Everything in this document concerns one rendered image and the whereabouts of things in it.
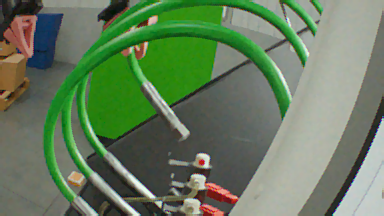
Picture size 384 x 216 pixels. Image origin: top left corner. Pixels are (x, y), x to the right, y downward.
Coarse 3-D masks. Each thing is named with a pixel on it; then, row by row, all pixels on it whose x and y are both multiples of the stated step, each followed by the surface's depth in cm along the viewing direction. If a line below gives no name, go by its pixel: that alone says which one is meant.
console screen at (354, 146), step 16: (368, 64) 12; (368, 80) 12; (368, 96) 11; (352, 112) 12; (368, 112) 11; (352, 128) 12; (368, 128) 10; (352, 144) 11; (368, 144) 10; (336, 160) 12; (352, 160) 11; (368, 160) 9; (336, 176) 11; (352, 176) 10; (368, 176) 9; (320, 192) 12; (336, 192) 11; (352, 192) 9; (368, 192) 8; (304, 208) 13; (320, 208) 11; (336, 208) 10; (352, 208) 9; (368, 208) 8
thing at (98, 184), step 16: (176, 0) 44; (192, 0) 44; (208, 0) 44; (224, 0) 43; (240, 0) 43; (128, 16) 45; (144, 16) 44; (272, 16) 43; (112, 32) 45; (288, 32) 44; (96, 48) 45; (304, 48) 44; (304, 64) 44; (64, 112) 47; (64, 128) 48; (80, 160) 48; (96, 176) 49; (112, 192) 49; (128, 208) 49
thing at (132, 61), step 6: (312, 0) 61; (318, 6) 60; (318, 12) 61; (132, 48) 76; (132, 54) 76; (132, 60) 76; (132, 66) 76; (138, 66) 76; (132, 72) 76; (138, 72) 76; (138, 78) 75; (144, 78) 76; (138, 84) 76
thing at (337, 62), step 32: (352, 0) 17; (320, 32) 24; (352, 32) 16; (320, 64) 21; (352, 64) 15; (320, 96) 19; (352, 96) 14; (288, 128) 25; (320, 128) 17; (288, 160) 20; (320, 160) 15; (256, 192) 22; (288, 192) 17
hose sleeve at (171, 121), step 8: (144, 88) 75; (152, 88) 75; (144, 96) 76; (152, 96) 75; (160, 96) 75; (152, 104) 75; (160, 104) 74; (160, 112) 74; (168, 112) 74; (168, 120) 74; (176, 120) 74
